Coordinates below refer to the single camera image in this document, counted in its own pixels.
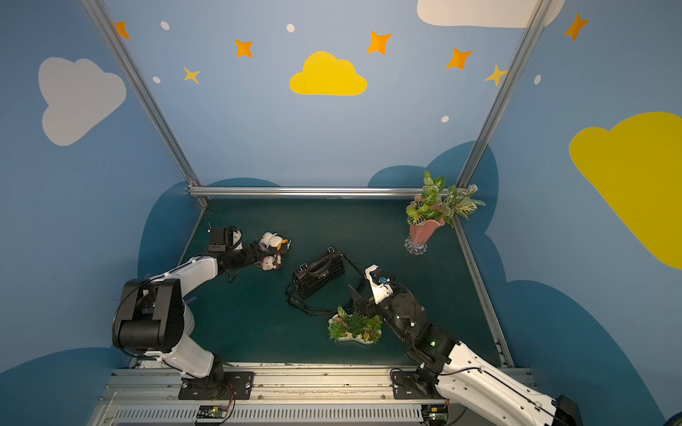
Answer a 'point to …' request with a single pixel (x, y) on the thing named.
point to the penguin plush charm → (275, 242)
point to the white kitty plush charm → (270, 263)
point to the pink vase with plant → (436, 206)
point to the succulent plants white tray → (360, 328)
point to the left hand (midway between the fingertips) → (254, 251)
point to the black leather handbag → (310, 277)
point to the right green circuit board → (436, 414)
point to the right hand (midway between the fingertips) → (369, 275)
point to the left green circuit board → (211, 412)
